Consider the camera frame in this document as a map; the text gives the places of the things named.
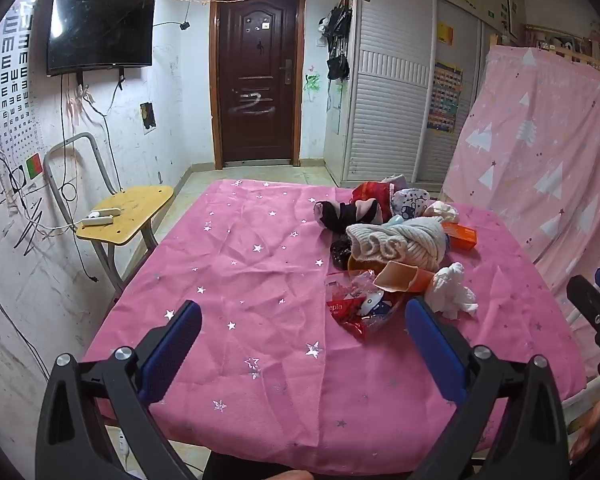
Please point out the white power strip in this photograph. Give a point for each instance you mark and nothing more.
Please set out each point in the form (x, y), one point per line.
(97, 219)

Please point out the small crumpled white tissue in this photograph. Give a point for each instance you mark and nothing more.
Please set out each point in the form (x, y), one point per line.
(442, 210)

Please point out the large crumpled white tissue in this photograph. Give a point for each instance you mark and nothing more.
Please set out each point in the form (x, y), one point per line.
(450, 290)

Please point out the dark brown door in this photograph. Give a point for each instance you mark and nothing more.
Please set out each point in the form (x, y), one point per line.
(257, 85)

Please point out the peach plastic cup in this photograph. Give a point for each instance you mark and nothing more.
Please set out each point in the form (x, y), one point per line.
(400, 277)

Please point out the pink tree print curtain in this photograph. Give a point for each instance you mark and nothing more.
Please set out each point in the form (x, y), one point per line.
(540, 160)

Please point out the person's left hand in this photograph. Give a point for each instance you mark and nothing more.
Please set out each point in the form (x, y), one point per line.
(287, 475)

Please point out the pink star tablecloth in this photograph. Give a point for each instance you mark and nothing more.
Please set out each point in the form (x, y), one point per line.
(240, 270)

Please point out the black pink sock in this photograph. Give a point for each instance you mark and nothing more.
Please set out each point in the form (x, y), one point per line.
(345, 212)

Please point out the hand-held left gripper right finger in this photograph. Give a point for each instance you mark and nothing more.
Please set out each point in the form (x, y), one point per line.
(437, 355)

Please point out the orange wardrobe sticker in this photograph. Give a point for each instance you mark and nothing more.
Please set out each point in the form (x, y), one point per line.
(445, 33)

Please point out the red printed plastic wrapper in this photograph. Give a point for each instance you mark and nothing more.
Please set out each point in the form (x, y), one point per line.
(360, 305)

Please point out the black hanging bags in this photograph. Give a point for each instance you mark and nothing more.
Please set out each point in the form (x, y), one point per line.
(338, 30)

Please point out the orange cardboard box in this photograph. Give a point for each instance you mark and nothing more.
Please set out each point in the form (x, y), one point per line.
(461, 236)

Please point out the eye test wall chart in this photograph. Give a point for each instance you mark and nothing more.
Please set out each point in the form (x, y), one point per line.
(17, 75)

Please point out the red green wall card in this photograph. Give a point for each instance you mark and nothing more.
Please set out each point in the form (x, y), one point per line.
(34, 166)

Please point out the red knit sock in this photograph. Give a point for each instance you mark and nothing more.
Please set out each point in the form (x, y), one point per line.
(372, 195)

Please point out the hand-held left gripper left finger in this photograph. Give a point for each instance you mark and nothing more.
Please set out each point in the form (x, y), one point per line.
(172, 350)

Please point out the white cartoon print sock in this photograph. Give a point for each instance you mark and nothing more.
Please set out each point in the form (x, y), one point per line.
(409, 205)

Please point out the open wall junction box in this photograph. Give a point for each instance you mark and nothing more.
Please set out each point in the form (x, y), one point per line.
(148, 117)

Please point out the colourful grid poster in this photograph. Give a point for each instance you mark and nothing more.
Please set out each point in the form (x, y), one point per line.
(445, 97)

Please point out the cream knit hat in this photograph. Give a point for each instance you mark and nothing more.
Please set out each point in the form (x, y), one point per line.
(400, 242)

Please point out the dark hair scrunchie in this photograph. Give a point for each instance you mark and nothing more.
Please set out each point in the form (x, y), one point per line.
(340, 252)

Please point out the purple fuzzy sock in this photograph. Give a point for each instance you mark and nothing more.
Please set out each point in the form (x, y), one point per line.
(396, 181)

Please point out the pale blue plastic object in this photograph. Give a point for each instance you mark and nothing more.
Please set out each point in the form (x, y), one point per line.
(393, 220)

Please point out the yellow wooden chair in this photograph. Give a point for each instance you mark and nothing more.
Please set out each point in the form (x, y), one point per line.
(130, 210)

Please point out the wooden bed frame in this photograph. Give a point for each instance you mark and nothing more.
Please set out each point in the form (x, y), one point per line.
(594, 52)

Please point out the white slatted wardrobe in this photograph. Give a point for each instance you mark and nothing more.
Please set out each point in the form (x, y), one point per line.
(385, 110)

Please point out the black wall television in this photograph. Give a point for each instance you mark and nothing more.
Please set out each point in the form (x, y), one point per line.
(100, 15)

